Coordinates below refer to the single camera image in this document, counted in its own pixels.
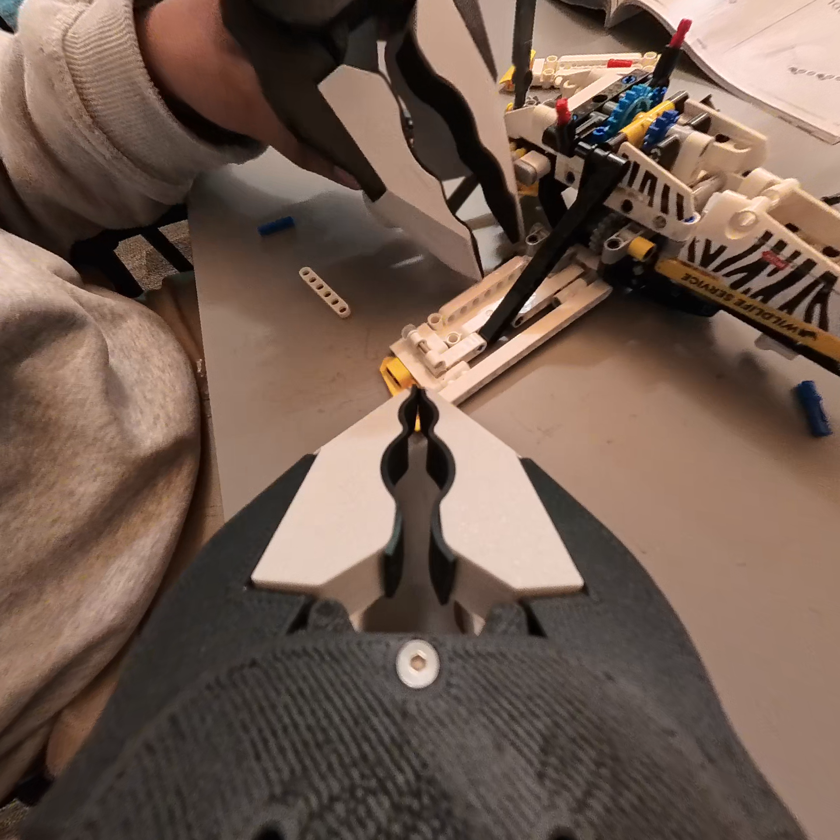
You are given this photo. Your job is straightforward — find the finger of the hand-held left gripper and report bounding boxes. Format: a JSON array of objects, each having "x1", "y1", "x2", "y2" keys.
[
  {"x1": 318, "y1": 63, "x2": 485, "y2": 280},
  {"x1": 377, "y1": 0, "x2": 527, "y2": 245}
]

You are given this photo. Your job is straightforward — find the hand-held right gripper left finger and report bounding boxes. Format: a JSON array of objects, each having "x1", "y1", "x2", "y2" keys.
[{"x1": 251, "y1": 386, "x2": 421, "y2": 632}]

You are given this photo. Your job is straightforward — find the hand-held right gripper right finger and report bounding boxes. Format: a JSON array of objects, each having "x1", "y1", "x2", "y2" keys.
[{"x1": 419, "y1": 387, "x2": 585, "y2": 636}]

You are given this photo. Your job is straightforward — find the lego helicopter model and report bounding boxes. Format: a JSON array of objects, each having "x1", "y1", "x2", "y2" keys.
[{"x1": 379, "y1": 0, "x2": 840, "y2": 408}]

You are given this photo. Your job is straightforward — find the person's left forearm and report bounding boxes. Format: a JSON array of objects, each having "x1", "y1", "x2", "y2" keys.
[{"x1": 0, "y1": 0, "x2": 263, "y2": 253}]

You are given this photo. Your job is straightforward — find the short white lego beam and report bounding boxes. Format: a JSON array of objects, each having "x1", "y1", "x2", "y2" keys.
[{"x1": 298, "y1": 266, "x2": 352, "y2": 320}]

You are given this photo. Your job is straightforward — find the person's left hand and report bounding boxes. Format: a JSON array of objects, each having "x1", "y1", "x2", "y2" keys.
[{"x1": 139, "y1": 0, "x2": 365, "y2": 191}]

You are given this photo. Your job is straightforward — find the person's grey clothing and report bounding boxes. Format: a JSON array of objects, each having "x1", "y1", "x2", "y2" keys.
[{"x1": 0, "y1": 230, "x2": 204, "y2": 795}]

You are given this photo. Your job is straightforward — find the open instruction booklet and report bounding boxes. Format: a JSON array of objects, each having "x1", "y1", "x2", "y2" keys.
[{"x1": 551, "y1": 0, "x2": 840, "y2": 145}]

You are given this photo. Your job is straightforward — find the black chair frame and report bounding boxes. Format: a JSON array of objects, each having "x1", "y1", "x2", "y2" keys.
[{"x1": 69, "y1": 203, "x2": 196, "y2": 299}]

